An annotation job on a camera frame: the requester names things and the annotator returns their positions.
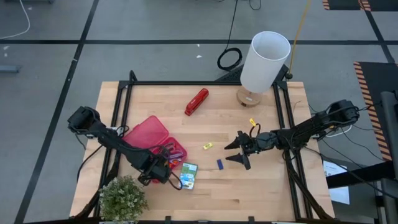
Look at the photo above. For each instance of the black frame bracket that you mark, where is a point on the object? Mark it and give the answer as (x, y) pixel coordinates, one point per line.
(133, 77)
(168, 220)
(251, 220)

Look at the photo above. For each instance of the pink plastic pencil case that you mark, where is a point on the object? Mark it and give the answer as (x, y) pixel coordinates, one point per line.
(146, 132)

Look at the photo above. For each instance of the grey metal bar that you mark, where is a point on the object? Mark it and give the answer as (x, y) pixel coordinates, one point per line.
(9, 68)

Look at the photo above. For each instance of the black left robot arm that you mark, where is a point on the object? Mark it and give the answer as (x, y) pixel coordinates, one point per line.
(112, 138)

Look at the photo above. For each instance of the black mat with hazard stripes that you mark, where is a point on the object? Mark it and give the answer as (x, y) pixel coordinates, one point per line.
(342, 3)
(382, 77)

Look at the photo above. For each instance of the purple mechanical pencil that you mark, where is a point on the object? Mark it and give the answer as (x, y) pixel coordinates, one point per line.
(178, 154)

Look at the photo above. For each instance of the black metal beam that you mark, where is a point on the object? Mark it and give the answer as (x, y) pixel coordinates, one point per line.
(357, 175)

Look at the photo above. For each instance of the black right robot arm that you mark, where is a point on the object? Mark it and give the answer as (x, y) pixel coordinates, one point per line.
(311, 127)

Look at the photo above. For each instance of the green yellow crayon box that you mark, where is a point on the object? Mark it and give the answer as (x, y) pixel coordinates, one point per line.
(188, 175)

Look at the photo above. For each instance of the black metal table frame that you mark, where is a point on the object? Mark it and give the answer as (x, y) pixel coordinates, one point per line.
(202, 83)

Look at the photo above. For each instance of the potted plant with white flowers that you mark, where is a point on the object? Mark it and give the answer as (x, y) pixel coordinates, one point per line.
(122, 199)

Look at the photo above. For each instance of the red stapler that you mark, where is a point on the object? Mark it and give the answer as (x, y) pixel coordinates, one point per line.
(196, 102)

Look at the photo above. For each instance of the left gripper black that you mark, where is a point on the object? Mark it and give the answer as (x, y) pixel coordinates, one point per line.
(157, 172)

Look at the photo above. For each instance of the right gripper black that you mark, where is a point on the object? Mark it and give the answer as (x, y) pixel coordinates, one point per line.
(261, 141)

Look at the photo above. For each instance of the yellow eraser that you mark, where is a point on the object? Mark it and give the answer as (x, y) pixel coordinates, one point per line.
(208, 146)

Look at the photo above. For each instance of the grey metal post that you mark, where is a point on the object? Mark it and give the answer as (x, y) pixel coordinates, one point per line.
(390, 140)

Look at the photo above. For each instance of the white paper sheet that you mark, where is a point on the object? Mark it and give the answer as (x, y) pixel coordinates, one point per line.
(339, 194)

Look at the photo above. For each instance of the blue eraser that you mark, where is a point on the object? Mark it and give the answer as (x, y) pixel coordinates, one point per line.
(220, 164)

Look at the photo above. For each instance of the white shade table lamp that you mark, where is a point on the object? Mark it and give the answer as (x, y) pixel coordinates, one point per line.
(264, 68)

